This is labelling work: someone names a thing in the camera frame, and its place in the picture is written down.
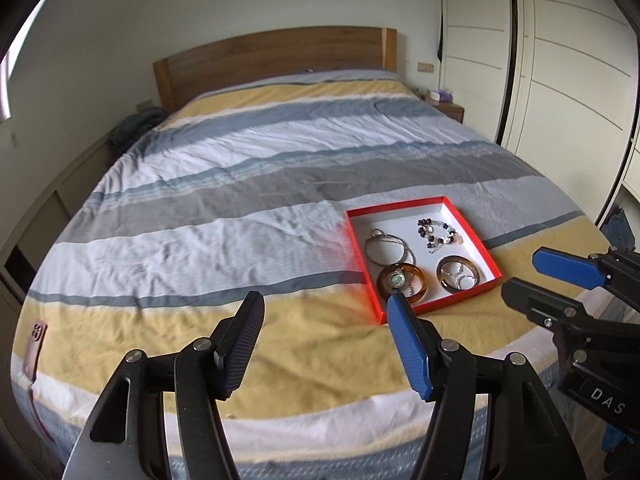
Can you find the red cardboard box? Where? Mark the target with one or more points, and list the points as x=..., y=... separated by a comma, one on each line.
x=405, y=217

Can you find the purple tissue box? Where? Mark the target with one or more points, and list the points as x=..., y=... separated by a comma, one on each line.
x=441, y=94

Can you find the silver wristwatch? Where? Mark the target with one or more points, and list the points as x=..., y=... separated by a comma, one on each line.
x=396, y=279

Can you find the thin silver bangle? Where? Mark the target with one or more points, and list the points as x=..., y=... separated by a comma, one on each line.
x=366, y=252

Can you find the blue jeans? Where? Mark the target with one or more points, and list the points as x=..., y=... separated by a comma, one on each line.
x=620, y=225

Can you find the white wardrobe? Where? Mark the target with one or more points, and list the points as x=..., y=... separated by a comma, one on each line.
x=560, y=85

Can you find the striped bedspread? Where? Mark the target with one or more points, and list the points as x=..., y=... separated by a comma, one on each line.
x=225, y=160

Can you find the wooden nightstand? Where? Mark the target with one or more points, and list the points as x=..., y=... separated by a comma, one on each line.
x=450, y=110

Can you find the wooden headboard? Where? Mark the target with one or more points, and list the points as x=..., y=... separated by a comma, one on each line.
x=275, y=55

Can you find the wall switch panel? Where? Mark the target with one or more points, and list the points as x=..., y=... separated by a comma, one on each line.
x=426, y=67

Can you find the window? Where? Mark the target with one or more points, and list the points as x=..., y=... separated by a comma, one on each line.
x=4, y=85

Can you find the beige low cabinet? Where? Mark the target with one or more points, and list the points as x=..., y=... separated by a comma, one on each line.
x=50, y=200

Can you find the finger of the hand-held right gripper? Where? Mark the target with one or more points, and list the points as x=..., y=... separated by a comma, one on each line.
x=565, y=267
x=530, y=297

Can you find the wall outlet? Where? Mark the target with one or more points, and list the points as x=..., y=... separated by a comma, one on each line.
x=144, y=105

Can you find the amber bangle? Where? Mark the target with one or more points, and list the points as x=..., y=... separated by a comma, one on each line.
x=419, y=274

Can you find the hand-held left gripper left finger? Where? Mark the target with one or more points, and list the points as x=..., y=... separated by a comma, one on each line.
x=245, y=340

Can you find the brown tortoiseshell bangle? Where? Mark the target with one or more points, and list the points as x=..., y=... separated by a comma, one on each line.
x=441, y=274

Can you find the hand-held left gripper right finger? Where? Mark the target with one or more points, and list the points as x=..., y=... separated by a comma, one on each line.
x=407, y=350

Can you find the silver twisted hoop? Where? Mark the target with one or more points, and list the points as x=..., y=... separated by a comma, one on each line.
x=446, y=271
x=467, y=276

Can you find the dark blue cloth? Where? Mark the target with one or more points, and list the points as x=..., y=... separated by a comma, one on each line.
x=132, y=130

